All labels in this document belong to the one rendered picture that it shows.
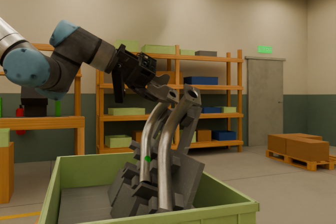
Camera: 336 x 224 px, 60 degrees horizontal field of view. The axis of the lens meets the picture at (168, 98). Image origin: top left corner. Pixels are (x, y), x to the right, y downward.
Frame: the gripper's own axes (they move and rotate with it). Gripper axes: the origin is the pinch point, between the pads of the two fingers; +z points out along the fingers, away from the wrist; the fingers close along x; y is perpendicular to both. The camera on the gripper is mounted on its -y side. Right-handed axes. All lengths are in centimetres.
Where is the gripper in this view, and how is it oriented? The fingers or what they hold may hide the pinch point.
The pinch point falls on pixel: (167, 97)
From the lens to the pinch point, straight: 85.9
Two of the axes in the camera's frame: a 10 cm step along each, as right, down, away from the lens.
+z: 8.3, 4.4, 3.5
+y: 5.6, -6.3, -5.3
